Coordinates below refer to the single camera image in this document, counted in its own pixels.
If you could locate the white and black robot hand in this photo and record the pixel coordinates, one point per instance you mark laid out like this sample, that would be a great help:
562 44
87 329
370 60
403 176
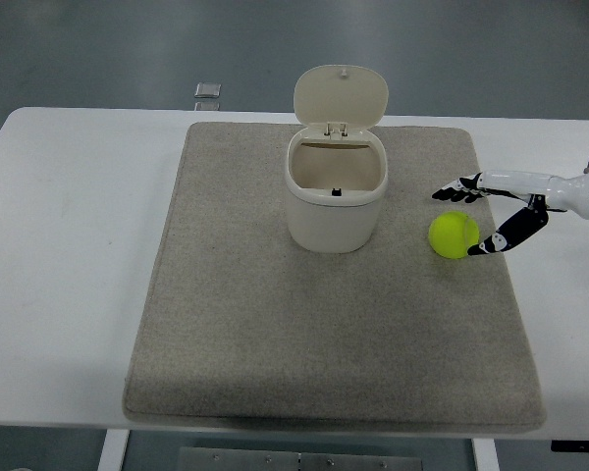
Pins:
520 182

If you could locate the yellow-green tennis ball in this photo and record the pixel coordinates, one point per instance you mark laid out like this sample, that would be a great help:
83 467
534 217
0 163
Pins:
451 234

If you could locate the cream plastic bin with lid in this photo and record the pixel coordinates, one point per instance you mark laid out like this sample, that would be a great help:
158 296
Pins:
331 221

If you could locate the beige felt mat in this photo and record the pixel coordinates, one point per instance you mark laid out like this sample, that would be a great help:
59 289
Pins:
294 324

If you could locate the black table control panel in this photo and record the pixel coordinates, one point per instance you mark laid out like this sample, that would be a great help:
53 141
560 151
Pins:
569 446

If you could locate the white table leg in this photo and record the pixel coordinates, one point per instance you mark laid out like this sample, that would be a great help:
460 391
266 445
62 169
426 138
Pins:
112 451
484 456

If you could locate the silver floor socket plate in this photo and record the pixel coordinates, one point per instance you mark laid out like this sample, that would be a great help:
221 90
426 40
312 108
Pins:
206 105
208 89

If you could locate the grey metal plate with screws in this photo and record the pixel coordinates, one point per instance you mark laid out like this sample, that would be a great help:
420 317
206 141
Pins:
284 461

